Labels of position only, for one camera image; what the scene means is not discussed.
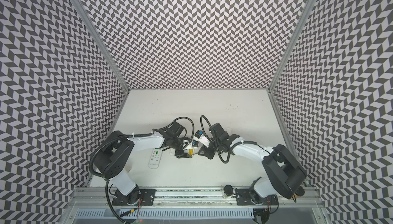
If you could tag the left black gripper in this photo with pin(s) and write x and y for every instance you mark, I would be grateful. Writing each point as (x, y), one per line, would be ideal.
(180, 155)

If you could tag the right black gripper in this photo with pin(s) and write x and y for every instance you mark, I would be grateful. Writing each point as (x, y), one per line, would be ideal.
(210, 149)

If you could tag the white remote control handled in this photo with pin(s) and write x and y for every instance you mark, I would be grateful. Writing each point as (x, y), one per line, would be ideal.
(190, 151)

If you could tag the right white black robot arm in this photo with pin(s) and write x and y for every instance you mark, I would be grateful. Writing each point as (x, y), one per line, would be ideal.
(284, 174)

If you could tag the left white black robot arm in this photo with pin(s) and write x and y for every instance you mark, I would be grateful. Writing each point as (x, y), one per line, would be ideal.
(108, 161)

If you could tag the white remote with green buttons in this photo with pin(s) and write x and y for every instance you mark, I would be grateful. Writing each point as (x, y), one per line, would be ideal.
(155, 159)

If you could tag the middle cylinder black cap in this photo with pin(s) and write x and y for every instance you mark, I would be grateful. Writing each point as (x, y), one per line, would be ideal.
(228, 192)

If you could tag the white ventilation grille strip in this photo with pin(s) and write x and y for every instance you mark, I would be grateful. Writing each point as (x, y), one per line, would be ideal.
(170, 213)

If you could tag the right wooden cylinder black cap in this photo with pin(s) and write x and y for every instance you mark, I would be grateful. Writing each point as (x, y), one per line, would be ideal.
(298, 193)

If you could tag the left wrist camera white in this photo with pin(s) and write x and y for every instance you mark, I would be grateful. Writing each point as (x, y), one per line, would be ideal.
(193, 144)

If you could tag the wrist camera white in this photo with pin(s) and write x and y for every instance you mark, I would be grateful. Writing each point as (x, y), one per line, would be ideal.
(201, 138)
(193, 144)

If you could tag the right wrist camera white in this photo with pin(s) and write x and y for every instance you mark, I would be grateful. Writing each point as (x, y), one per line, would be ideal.
(201, 138)

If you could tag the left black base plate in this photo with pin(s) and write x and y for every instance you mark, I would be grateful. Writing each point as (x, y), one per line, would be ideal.
(141, 197)

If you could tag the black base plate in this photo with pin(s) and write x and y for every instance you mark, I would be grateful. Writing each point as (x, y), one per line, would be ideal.
(243, 197)
(141, 197)

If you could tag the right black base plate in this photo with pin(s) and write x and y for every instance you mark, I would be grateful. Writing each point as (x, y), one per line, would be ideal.
(243, 197)

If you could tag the aluminium mounting rail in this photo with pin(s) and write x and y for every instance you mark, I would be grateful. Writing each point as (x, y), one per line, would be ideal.
(194, 197)

